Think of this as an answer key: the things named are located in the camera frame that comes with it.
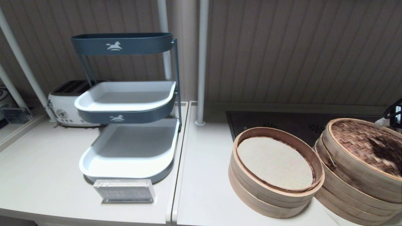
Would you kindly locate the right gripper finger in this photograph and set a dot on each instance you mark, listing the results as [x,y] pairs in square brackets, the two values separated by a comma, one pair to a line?
[398,114]
[383,122]

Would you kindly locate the woven bamboo steamer lid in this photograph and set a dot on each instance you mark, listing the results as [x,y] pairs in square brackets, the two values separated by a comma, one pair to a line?
[355,141]

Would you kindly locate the right bamboo steamer stack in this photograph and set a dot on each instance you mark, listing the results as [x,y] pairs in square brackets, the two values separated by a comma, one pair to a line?
[319,153]

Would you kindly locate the bamboo steamer basket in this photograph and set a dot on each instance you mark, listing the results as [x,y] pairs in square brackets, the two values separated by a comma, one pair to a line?
[282,197]
[345,201]
[276,212]
[345,212]

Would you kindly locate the white steamer liner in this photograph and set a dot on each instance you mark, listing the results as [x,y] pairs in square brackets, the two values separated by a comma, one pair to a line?
[273,163]

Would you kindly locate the black induction cooktop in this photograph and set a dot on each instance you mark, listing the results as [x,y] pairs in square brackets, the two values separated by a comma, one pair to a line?
[282,121]

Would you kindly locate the white metal pole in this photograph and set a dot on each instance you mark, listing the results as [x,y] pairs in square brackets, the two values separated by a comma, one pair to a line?
[163,15]
[202,62]
[19,53]
[12,88]

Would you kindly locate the large white rack tray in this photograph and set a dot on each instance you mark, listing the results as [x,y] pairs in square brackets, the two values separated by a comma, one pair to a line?
[132,141]

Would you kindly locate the dark blue rack tray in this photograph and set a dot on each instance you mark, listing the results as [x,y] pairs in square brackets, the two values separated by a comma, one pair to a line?
[141,44]

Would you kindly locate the white tray blue underside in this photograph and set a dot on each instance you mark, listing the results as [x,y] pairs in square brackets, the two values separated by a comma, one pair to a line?
[125,96]

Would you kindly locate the clear acrylic sign block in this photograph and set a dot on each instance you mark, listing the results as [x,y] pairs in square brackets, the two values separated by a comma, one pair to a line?
[125,191]

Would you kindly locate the white retro toaster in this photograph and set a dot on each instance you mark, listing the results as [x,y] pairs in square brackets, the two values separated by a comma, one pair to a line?
[62,103]

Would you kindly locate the metal mesh holder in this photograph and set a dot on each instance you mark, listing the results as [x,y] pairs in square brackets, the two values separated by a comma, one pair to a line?
[15,115]

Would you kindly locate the grey round appliance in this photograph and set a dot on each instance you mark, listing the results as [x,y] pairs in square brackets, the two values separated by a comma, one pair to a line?
[3,96]

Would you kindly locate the dark blue rack frame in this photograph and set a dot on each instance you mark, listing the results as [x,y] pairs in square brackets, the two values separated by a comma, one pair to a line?
[176,78]

